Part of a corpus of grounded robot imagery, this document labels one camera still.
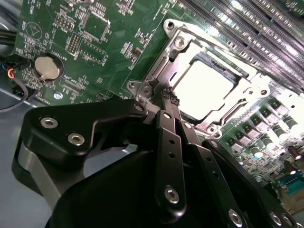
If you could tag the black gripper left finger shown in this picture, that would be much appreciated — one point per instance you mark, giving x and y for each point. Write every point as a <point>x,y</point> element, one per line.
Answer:
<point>169,171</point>

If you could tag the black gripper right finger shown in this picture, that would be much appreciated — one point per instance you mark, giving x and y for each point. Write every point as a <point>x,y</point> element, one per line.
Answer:
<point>228,180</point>

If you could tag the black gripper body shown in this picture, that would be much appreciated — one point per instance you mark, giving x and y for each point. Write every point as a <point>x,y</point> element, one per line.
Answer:
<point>114,197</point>

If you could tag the silver CPU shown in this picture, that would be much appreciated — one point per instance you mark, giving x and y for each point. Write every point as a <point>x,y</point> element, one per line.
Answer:
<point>204,88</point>

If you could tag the metal socket cover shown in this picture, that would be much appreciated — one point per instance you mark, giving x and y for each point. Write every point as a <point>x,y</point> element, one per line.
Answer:
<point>197,48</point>

